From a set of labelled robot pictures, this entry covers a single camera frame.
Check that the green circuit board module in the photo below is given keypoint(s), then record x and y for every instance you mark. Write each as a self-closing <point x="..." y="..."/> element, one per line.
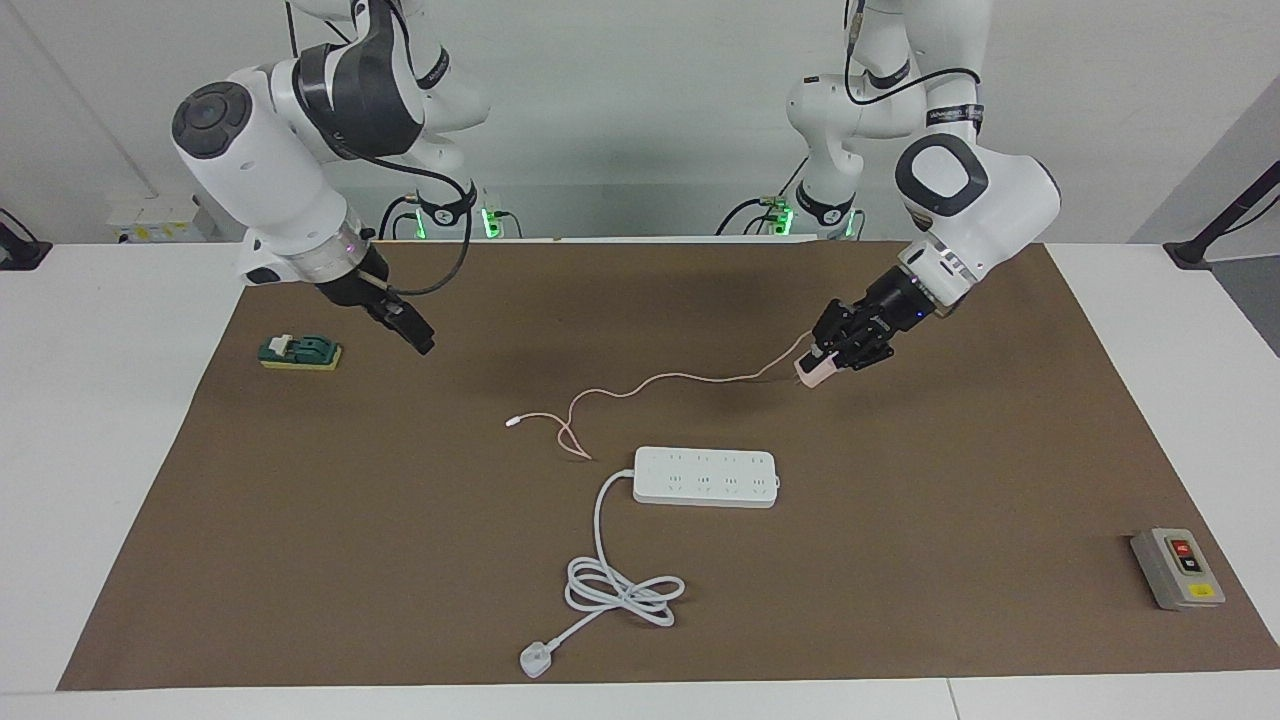
<point x="315" y="352"/>

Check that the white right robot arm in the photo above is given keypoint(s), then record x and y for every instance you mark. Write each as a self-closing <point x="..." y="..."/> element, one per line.
<point x="260" y="160"/>

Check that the brown table mat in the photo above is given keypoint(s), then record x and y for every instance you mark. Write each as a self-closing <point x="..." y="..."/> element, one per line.
<point x="900" y="500"/>

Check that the white wall plug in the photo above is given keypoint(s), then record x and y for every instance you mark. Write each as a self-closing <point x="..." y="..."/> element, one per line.
<point x="536" y="662"/>

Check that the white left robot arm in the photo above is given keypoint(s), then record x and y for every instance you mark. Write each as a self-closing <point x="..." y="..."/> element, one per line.
<point x="990" y="200"/>

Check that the black clamp stand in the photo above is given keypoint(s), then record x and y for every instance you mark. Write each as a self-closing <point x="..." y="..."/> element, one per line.
<point x="20" y="252"/>
<point x="1200" y="248"/>

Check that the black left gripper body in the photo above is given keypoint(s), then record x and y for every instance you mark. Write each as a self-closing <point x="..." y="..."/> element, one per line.
<point x="880" y="315"/>

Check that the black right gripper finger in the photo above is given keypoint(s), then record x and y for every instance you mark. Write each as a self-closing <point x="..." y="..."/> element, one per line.
<point x="415" y="328"/>
<point x="382" y="312"/>

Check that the white box yellow label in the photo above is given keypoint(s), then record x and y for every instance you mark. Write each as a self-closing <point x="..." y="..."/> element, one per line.
<point x="150" y="220"/>

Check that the pink charger block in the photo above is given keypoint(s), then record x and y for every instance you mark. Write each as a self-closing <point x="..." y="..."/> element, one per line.
<point x="812" y="375"/>

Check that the white power strip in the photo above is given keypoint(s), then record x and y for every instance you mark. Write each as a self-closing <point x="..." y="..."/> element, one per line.
<point x="705" y="478"/>

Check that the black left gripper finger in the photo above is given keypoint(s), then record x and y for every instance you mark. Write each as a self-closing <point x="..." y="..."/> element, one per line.
<point x="848" y="358"/>
<point x="832" y="325"/>

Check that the white clip on holder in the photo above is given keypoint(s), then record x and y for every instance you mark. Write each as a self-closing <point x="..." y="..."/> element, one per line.
<point x="283" y="345"/>

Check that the grey on-off switch box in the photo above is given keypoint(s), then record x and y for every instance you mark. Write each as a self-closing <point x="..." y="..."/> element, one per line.
<point x="1180" y="570"/>

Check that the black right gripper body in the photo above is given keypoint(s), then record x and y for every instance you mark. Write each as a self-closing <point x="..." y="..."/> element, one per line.
<point x="360" y="288"/>

